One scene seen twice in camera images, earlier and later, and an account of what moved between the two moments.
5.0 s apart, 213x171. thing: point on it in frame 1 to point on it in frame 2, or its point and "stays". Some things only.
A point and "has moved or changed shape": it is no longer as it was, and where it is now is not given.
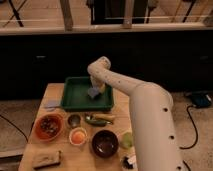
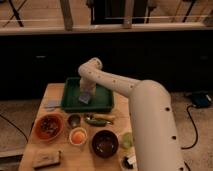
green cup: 127,140 stays
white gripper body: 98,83 to 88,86
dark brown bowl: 105,143 stays
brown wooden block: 45,160 stays
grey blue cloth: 52,103 stays
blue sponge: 93,91 has moved or changed shape
